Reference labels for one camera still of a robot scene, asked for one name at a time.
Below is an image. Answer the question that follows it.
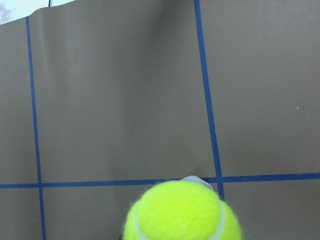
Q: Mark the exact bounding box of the brown paper table mat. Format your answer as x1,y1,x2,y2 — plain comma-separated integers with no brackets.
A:
0,0,320,240

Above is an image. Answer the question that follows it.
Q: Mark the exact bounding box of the yellow Roland Garros tennis ball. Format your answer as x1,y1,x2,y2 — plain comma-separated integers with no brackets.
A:
122,180,244,240

